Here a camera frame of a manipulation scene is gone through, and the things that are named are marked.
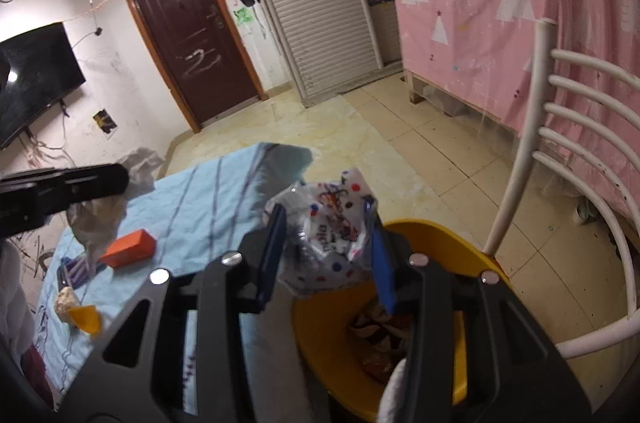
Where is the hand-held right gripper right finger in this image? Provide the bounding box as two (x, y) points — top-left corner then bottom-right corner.
(365, 200), (596, 423)

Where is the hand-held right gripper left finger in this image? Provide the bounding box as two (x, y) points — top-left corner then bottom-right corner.
(52, 203), (301, 423)

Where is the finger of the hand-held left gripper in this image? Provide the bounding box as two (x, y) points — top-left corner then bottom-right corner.
(47, 163), (131, 214)

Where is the clear plastic bag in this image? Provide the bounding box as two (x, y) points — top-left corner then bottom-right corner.
(66, 147), (166, 269)

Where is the polka dot plastic bag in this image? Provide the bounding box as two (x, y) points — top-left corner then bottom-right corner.
(265, 168), (381, 294)

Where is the person's right hand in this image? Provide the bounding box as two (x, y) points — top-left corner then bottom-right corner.
(377, 355), (411, 423)

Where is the orange box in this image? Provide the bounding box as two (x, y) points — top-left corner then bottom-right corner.
(98, 229), (157, 270)

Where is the light blue striped tablecloth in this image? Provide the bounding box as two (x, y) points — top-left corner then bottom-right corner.
(32, 143), (316, 414)

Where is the black television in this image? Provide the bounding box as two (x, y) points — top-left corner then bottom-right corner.
(0, 22), (86, 150)

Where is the yellow plastic bowl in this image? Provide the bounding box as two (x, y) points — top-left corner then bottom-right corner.
(67, 304), (103, 336)

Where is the brown wooden door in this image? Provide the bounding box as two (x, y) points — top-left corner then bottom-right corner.
(117, 0), (264, 134)

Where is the white louvered wardrobe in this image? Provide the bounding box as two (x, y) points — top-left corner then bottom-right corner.
(225, 0), (406, 108)

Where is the white metal chair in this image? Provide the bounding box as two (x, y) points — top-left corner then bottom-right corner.
(482, 18), (640, 359)

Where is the dark wall photo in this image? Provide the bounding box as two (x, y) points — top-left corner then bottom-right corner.
(93, 108), (118, 136)

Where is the wooden bed frame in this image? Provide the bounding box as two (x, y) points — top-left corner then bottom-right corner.
(402, 70), (523, 138)

